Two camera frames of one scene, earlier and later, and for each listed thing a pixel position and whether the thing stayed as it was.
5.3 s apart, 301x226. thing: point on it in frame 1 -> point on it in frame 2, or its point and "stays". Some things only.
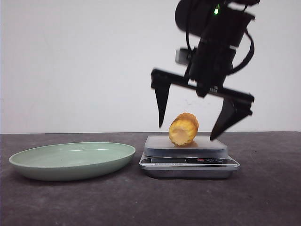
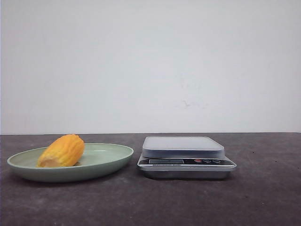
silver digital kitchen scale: [205, 158] stays
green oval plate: [70, 161] stays
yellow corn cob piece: [183, 129] -> [66, 151]
